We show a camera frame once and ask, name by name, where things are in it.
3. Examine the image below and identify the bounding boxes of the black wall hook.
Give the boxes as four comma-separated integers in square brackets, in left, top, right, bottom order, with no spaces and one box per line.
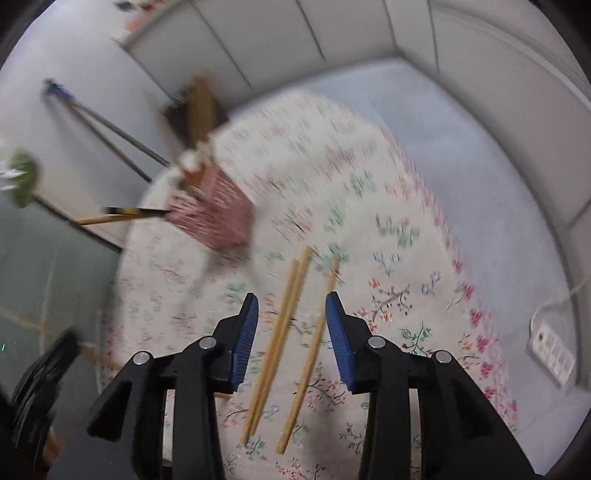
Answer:
[43,79,74,101]

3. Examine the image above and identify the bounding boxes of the plastic bag of greens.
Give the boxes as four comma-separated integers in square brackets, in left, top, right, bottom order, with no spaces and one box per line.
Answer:
[0,150,41,208]

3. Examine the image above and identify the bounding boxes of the pink perforated plastic basket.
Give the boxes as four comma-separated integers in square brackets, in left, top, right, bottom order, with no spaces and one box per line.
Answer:
[165,164,257,252]

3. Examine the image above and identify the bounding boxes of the plain bamboo chopstick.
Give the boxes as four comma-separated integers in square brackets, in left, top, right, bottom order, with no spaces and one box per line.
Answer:
[249,247,315,437]
[276,256,341,454]
[241,259,301,446]

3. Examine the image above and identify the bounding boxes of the black trash bin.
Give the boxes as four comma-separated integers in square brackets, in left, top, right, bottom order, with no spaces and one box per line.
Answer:
[158,88,230,155]

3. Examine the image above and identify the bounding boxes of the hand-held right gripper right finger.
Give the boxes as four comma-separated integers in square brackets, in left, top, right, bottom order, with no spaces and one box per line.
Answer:
[325,292,543,480]

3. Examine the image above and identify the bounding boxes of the floral tablecloth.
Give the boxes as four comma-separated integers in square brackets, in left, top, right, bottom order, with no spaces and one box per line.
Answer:
[99,90,520,480]

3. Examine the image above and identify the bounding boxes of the white power cable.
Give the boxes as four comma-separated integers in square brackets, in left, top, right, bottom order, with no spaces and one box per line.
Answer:
[530,281,583,329]

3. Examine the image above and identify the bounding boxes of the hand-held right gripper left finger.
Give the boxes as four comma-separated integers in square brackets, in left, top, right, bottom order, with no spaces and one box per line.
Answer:
[48,293,259,480]

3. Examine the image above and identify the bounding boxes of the grey mop poles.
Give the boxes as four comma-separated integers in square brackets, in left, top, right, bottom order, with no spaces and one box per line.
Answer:
[55,95,175,184]

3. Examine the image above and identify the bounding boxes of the white power strip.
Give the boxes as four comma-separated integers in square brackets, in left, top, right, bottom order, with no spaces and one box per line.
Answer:
[529,322,576,387]

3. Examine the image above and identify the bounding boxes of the bunch of bamboo chopsticks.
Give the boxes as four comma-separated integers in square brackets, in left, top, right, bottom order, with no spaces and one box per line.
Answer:
[187,76,217,151]

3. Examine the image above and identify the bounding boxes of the dark bamboo chopstick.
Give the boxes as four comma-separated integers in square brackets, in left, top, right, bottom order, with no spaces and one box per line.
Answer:
[75,206,171,227]

